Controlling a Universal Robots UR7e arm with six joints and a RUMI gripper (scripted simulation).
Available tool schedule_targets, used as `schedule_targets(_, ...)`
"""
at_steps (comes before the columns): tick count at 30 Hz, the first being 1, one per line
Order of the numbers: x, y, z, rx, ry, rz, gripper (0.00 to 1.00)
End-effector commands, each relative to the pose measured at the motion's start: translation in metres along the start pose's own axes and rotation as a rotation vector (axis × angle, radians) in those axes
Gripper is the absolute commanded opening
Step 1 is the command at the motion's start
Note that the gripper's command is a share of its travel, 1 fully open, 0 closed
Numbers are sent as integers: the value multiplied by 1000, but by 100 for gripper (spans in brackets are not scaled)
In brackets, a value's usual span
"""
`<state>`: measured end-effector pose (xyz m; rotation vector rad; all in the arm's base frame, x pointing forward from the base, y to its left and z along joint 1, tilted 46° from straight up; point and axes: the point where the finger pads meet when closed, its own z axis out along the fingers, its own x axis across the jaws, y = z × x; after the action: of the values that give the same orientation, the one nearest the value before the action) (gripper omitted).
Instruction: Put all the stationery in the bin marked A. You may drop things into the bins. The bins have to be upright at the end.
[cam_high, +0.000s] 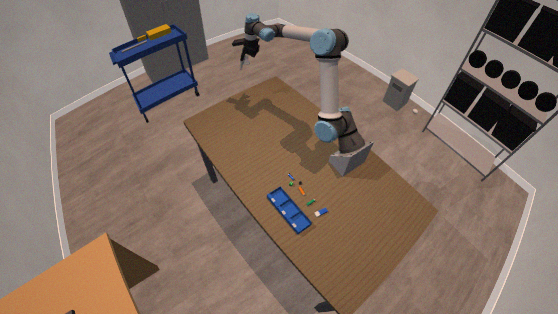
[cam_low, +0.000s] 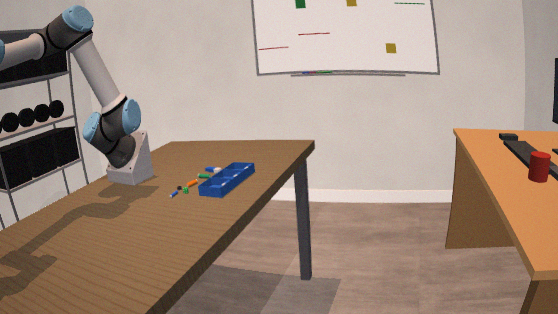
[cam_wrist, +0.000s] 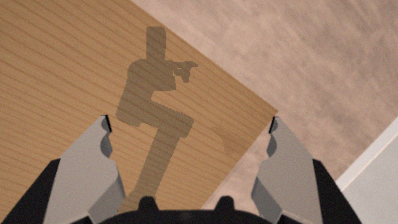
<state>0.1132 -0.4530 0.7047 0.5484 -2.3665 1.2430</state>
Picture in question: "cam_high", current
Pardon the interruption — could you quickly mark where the white and blue eraser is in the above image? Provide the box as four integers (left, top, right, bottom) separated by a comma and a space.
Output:
315, 207, 328, 217

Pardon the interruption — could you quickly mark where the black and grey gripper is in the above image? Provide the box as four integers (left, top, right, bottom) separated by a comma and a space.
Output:
240, 38, 260, 70

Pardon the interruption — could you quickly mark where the blue rack of bins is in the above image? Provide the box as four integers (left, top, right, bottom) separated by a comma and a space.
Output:
267, 186, 312, 234

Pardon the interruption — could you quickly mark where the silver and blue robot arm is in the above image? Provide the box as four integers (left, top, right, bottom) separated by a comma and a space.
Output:
232, 13, 365, 154

